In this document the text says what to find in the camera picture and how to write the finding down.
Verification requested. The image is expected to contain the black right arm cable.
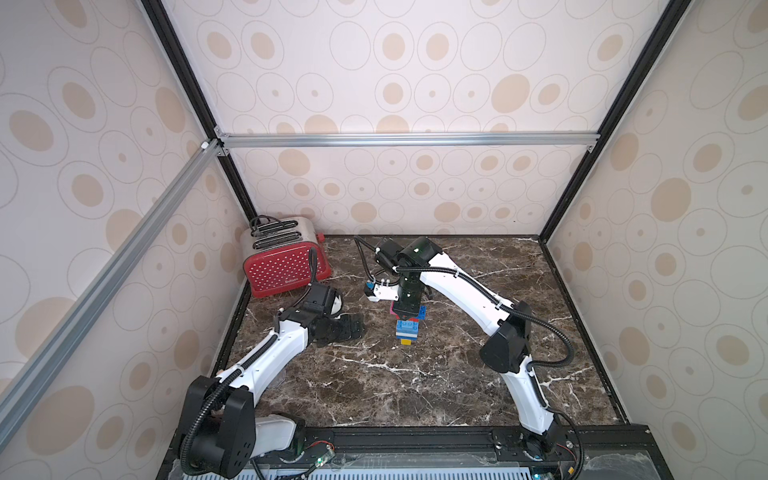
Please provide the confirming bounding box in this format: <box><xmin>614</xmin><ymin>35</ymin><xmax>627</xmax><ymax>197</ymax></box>
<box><xmin>353</xmin><ymin>236</ymin><xmax>576</xmax><ymax>369</ymax></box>

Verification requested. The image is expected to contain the left aluminium frame bar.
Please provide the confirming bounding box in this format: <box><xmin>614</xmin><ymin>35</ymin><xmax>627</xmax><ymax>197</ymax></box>
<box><xmin>1</xmin><ymin>139</ymin><xmax>221</xmax><ymax>449</ymax></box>

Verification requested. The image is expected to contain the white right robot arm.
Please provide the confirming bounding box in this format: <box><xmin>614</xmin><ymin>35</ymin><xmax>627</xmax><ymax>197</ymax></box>
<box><xmin>357</xmin><ymin>237</ymin><xmax>554</xmax><ymax>437</ymax></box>

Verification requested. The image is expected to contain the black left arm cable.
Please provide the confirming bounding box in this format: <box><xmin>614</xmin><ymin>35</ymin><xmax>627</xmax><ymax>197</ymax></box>
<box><xmin>179</xmin><ymin>247</ymin><xmax>319</xmax><ymax>475</ymax></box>

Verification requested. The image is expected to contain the red polka dot toaster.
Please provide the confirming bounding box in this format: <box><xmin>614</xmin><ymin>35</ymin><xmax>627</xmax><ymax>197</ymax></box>
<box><xmin>240</xmin><ymin>215</ymin><xmax>332</xmax><ymax>298</ymax></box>

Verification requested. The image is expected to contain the horizontal aluminium frame bar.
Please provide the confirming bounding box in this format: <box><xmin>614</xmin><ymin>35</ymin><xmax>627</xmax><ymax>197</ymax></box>
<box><xmin>220</xmin><ymin>131</ymin><xmax>600</xmax><ymax>149</ymax></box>

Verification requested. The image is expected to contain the light blue long lego brick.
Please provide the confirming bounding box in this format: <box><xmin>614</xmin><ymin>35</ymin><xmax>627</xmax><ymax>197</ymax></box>
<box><xmin>396</xmin><ymin>320</ymin><xmax>419</xmax><ymax>338</ymax></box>

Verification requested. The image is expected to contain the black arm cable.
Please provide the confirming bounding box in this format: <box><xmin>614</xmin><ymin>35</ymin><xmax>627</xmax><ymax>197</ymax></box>
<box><xmin>353</xmin><ymin>236</ymin><xmax>576</xmax><ymax>369</ymax></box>
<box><xmin>179</xmin><ymin>247</ymin><xmax>319</xmax><ymax>475</ymax></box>

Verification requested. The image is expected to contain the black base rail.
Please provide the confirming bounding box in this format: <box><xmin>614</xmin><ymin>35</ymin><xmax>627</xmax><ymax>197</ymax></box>
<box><xmin>259</xmin><ymin>424</ymin><xmax>664</xmax><ymax>470</ymax></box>

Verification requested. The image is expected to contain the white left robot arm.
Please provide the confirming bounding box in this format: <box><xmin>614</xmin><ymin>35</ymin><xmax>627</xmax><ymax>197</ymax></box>
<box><xmin>171</xmin><ymin>282</ymin><xmax>365</xmax><ymax>479</ymax></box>

